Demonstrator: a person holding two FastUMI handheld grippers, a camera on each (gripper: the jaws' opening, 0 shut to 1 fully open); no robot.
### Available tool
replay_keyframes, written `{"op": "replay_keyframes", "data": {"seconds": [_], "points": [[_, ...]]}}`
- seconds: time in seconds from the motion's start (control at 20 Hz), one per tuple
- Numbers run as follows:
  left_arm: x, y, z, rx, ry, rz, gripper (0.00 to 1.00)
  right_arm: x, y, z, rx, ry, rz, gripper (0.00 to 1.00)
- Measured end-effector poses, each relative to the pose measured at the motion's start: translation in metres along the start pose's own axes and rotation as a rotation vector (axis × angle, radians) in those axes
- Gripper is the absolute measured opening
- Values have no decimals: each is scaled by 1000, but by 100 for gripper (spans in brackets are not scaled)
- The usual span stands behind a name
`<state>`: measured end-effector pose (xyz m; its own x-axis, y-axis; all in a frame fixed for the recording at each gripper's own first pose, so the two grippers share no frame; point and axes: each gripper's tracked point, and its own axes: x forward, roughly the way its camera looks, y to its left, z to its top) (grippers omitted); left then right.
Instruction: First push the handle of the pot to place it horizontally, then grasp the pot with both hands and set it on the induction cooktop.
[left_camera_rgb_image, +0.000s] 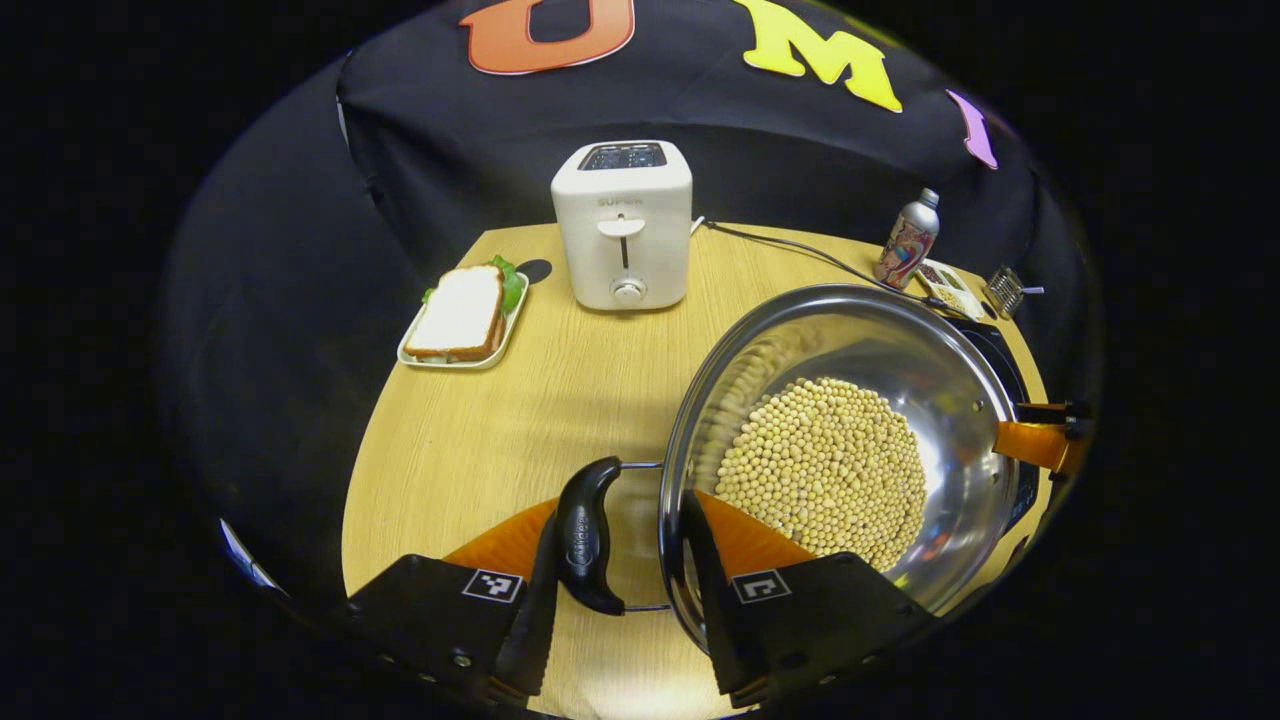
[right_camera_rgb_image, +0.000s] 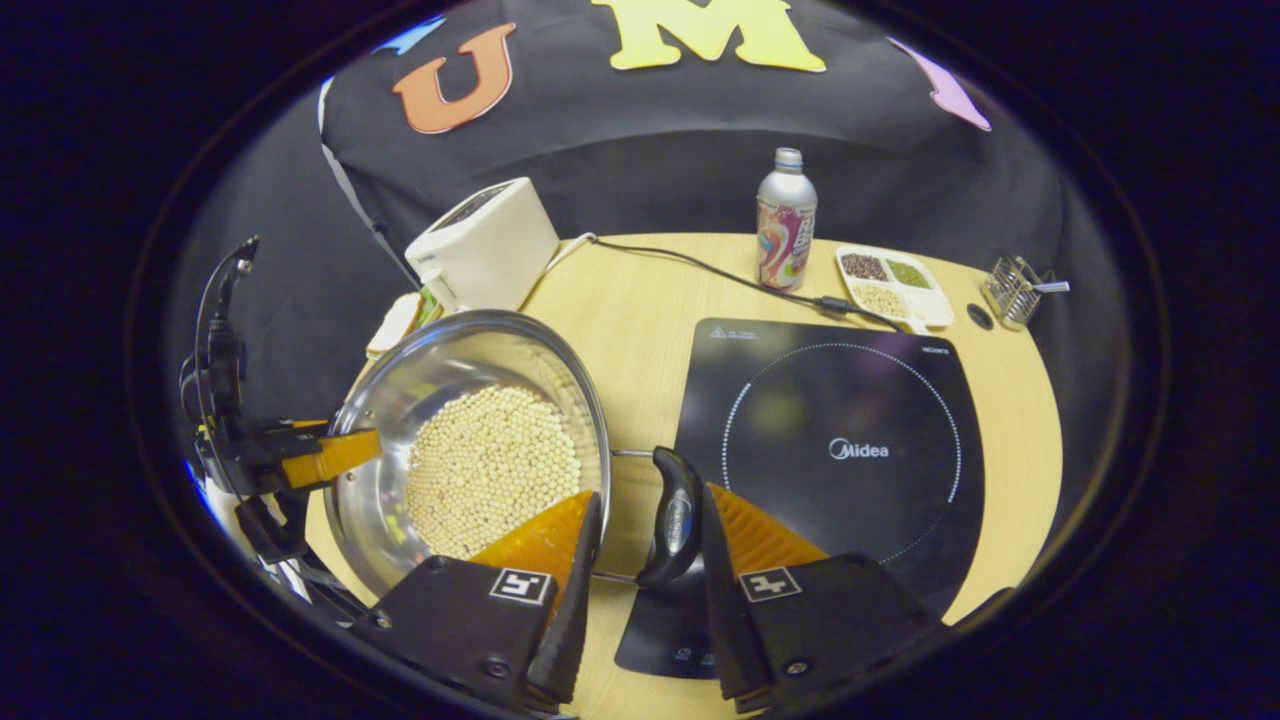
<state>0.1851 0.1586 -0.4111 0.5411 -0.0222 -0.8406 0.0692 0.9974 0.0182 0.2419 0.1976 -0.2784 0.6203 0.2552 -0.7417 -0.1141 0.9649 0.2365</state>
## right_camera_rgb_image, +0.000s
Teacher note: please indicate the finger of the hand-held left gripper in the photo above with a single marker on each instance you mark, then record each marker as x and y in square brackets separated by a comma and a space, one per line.
[335, 457]

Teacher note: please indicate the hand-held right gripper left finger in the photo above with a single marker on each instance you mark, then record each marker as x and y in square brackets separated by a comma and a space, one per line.
[570, 610]

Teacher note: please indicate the toast sandwich with lettuce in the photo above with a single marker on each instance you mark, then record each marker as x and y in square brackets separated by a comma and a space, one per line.
[398, 318]

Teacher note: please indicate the small cream plate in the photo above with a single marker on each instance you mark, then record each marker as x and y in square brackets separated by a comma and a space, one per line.
[378, 345]

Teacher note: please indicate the stainless steel pot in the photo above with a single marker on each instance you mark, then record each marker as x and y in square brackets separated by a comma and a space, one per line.
[450, 360]

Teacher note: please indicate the white toaster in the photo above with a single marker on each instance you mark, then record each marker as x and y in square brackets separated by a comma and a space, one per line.
[490, 250]

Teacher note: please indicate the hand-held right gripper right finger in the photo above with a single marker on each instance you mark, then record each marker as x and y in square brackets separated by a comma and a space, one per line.
[722, 610]

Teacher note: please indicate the silver patterned drink bottle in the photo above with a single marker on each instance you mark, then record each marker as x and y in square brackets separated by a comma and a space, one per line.
[785, 225]

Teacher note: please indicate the black table grommet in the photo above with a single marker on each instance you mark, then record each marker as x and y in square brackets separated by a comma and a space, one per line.
[980, 316]

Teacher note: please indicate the heap of soybeans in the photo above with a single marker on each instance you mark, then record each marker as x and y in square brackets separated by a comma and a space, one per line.
[490, 470]

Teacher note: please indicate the black induction cooktop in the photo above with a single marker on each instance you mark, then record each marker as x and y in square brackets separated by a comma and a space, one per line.
[840, 400]

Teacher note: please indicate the white divided tray of grains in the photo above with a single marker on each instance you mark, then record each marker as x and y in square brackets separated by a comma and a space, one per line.
[930, 300]

